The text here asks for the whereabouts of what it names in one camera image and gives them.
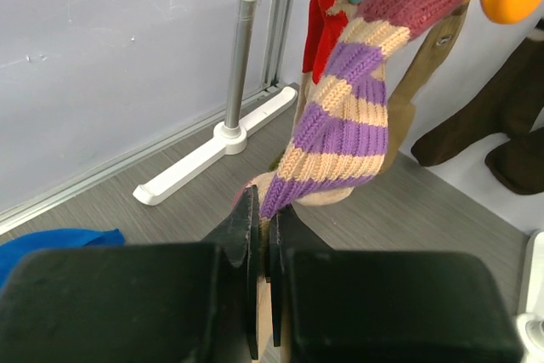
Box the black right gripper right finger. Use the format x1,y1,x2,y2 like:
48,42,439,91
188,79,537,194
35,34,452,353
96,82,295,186
267,207,523,362

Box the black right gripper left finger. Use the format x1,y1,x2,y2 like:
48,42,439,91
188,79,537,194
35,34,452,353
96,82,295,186
1,188,259,362

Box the blue cloth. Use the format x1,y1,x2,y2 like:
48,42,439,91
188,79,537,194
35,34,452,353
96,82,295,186
1,228,126,286

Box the white metal drying rack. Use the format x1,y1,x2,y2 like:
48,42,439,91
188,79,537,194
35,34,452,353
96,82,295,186
133,0,296,206

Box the white perforated plastic basket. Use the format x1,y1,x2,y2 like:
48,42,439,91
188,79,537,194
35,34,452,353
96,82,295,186
515,230,544,363

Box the brown striped sock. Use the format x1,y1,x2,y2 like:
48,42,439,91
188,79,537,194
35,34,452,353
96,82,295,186
411,20,543,196

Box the olive brown sock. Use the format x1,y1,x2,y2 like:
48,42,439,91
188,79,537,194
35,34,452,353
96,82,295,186
378,0,469,174

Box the red reindeer sock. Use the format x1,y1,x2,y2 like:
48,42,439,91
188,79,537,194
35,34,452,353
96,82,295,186
297,0,362,126

